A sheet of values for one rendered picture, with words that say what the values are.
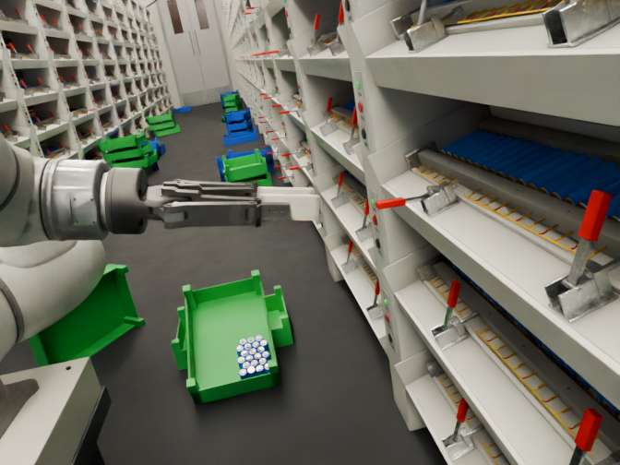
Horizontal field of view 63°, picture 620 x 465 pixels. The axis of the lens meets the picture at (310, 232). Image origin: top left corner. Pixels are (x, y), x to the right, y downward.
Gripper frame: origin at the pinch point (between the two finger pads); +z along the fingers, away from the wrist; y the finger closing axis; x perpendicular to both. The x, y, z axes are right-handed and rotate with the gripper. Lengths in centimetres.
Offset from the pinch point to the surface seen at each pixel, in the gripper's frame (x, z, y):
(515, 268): -0.4, 18.2, 19.6
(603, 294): 1.1, 19.7, 28.4
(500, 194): 3.8, 22.0, 8.8
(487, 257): -0.9, 17.5, 16.0
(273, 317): -54, 8, -72
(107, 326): -62, -41, -87
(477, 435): -35.8, 30.5, 0.4
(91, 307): -55, -44, -84
